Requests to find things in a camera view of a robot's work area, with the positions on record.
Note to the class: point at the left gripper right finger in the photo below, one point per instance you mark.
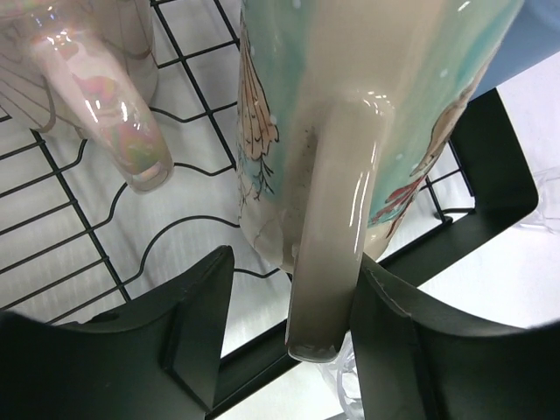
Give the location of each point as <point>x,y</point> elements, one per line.
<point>419,358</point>

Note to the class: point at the clear glass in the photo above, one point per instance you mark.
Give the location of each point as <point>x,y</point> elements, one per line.
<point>341,376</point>
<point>545,217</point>

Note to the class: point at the blue plastic tumbler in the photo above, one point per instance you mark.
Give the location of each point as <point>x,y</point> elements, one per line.
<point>532,38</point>

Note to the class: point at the cream seashell mug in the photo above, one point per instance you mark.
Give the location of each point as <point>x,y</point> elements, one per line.
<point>343,109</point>

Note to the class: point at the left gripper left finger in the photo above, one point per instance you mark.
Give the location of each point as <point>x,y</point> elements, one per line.
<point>156,357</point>

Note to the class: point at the clear glass middle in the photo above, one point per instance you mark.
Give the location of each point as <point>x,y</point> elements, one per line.
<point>545,217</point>

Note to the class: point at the black wire dish rack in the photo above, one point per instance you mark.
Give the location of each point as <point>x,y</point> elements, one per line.
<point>75,240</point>

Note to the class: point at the clear glass lower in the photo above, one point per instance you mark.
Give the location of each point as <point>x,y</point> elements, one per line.
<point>341,376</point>

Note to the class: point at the pale pink iridescent mug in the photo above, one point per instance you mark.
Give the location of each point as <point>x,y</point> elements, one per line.
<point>87,70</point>

